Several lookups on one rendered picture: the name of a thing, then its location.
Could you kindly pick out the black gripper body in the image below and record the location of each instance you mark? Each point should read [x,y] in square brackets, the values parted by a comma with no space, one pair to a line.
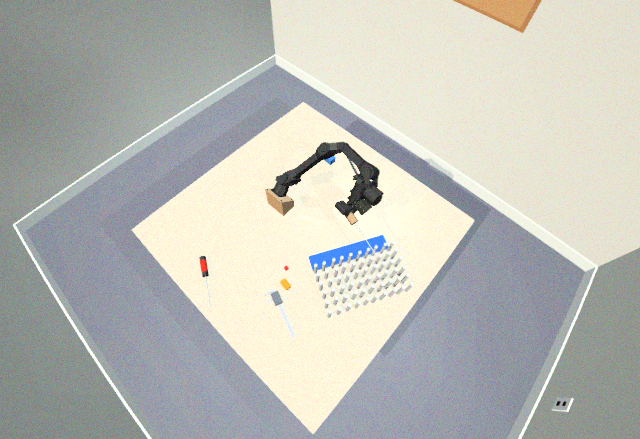
[345,208]

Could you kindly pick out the red-handled screwdriver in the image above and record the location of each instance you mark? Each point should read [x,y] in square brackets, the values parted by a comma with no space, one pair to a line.
[204,271]

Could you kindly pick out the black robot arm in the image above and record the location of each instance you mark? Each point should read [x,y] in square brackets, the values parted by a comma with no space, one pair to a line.
[363,185]

